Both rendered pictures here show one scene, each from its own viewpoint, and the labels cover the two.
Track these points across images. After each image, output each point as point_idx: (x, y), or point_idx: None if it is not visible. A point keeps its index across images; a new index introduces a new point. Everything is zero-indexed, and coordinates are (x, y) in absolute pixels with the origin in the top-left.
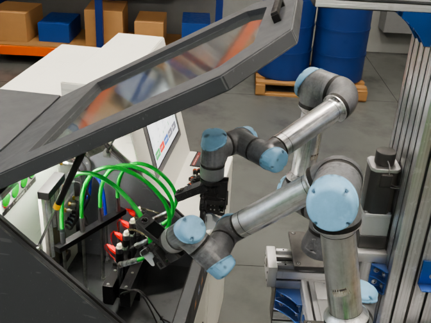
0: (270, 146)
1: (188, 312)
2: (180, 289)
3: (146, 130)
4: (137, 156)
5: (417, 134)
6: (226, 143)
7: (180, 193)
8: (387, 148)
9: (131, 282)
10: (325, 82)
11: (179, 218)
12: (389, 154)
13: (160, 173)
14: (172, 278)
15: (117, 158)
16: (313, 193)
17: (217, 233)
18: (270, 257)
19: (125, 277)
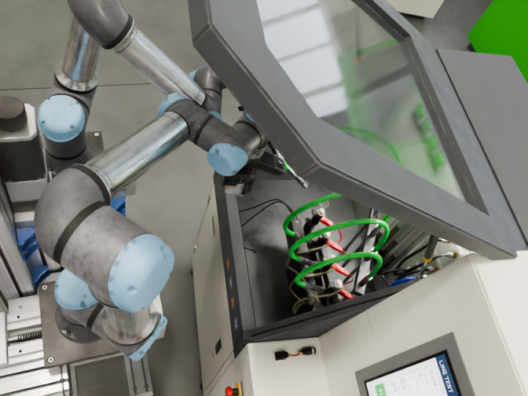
0: (184, 102)
1: (228, 216)
2: (252, 298)
3: (413, 358)
4: (385, 300)
5: None
6: (243, 113)
7: (277, 157)
8: (3, 112)
9: (294, 228)
10: (108, 207)
11: (290, 318)
12: (5, 96)
13: (331, 258)
14: (268, 313)
15: (404, 283)
16: None
17: (214, 86)
18: (156, 304)
19: (303, 234)
